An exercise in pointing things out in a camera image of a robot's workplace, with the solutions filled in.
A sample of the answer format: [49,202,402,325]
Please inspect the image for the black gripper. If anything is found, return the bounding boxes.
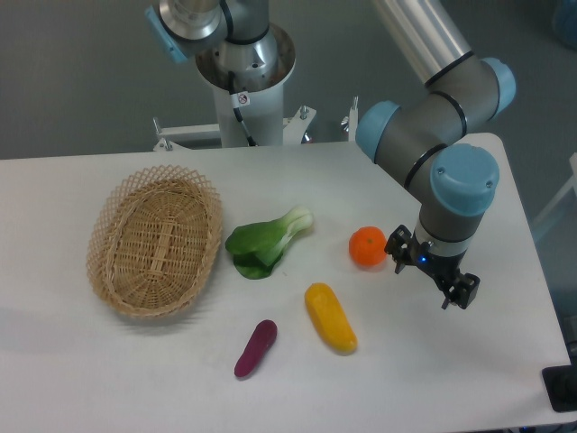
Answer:
[384,225,481,309]

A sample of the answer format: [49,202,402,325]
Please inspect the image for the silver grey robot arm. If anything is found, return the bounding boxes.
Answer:
[145,1,516,308]

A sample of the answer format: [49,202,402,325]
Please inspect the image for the purple sweet potato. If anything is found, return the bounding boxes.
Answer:
[234,319,278,379]

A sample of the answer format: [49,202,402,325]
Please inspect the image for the orange mandarin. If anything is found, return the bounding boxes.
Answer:
[348,226,387,267]

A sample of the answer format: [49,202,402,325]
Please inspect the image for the yellow orange squash piece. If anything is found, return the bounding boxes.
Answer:
[304,282,358,355]

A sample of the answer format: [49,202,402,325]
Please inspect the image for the black device at table edge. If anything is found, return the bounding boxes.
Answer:
[542,365,576,413]

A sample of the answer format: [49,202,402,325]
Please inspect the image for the green bok choy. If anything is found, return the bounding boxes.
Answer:
[224,206,314,280]

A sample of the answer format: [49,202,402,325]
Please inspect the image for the woven wicker basket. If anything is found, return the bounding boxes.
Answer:
[87,165,222,318]

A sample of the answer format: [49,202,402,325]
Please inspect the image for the white frame at right edge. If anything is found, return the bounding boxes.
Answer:
[530,153,576,243]

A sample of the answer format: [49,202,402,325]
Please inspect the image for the white metal base frame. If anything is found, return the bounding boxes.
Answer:
[151,95,361,152]

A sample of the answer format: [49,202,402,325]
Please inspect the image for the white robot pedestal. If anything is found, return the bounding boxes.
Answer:
[196,23,296,148]

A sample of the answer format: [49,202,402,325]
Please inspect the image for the black cable on pedestal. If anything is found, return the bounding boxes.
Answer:
[227,71,259,148]

